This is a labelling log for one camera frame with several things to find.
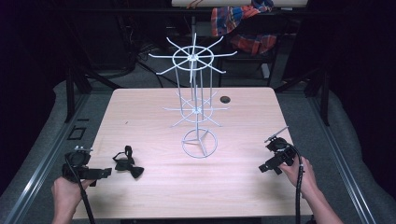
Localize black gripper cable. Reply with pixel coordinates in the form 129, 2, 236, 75
64, 157, 96, 224
288, 143, 305, 224

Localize black metal stand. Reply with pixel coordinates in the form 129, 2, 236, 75
64, 64, 122, 124
274, 66, 332, 127

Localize black bow tie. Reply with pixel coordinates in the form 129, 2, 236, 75
112, 145, 146, 180

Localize plaid cloth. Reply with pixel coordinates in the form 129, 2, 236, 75
210, 0, 278, 57

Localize aluminium floor rail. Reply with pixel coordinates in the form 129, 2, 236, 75
1, 92, 92, 224
306, 92, 377, 224

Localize black chair frame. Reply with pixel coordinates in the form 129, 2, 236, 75
217, 12, 283, 89

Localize person's left hand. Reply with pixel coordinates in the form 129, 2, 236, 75
50, 176, 95, 217

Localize person's right hand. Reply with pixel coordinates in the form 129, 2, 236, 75
277, 156, 319, 200

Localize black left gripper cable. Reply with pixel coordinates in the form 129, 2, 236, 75
64, 157, 96, 224

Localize white wire display rack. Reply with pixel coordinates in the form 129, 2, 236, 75
148, 32, 238, 160

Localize black floor cables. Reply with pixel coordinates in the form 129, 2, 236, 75
124, 40, 180, 89

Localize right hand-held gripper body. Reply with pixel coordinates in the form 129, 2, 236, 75
263, 125, 297, 167

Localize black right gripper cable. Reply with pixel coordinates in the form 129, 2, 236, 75
288, 143, 305, 224

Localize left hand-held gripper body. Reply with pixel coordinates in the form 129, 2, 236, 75
62, 145, 98, 188

